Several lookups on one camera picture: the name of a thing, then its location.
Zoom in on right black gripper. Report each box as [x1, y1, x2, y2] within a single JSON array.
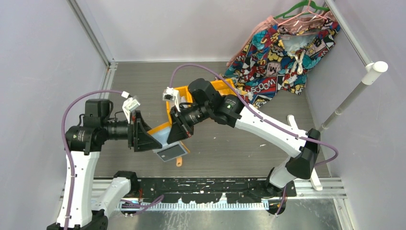
[[168, 103, 212, 144]]

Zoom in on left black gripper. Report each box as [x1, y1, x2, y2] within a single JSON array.
[[102, 109, 163, 151]]

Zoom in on yellow card holder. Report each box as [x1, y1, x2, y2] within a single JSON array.
[[147, 122, 191, 167]]

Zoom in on dark grey credit card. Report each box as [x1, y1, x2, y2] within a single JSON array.
[[153, 143, 188, 162]]

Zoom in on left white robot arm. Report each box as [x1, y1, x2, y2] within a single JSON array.
[[47, 99, 162, 230]]

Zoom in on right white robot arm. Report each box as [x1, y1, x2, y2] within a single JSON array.
[[163, 78, 320, 197]]

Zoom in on left yellow bin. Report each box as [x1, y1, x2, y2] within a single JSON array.
[[165, 87, 178, 126]]

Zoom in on right yellow bin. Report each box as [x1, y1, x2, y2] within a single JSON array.
[[211, 79, 237, 96]]

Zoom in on colourful comic print shorts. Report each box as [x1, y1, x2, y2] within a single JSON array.
[[223, 16, 340, 108]]

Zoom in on pink garment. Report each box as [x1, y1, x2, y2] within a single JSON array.
[[226, 11, 334, 67]]

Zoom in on pink hanger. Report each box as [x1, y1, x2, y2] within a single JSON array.
[[277, 10, 330, 35]]

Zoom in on green hanger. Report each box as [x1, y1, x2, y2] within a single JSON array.
[[274, 0, 330, 19]]

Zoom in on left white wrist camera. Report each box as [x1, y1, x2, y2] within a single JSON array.
[[121, 91, 140, 124]]

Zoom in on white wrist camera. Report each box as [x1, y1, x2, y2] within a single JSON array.
[[162, 87, 181, 112], [121, 91, 140, 124]]

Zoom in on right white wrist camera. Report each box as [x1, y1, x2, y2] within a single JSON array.
[[162, 87, 181, 112]]

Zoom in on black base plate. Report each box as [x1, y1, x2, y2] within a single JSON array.
[[119, 177, 297, 215]]

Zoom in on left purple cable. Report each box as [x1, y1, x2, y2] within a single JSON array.
[[61, 90, 126, 230]]

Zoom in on white clothes rail pole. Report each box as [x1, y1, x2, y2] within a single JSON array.
[[287, 61, 389, 191]]

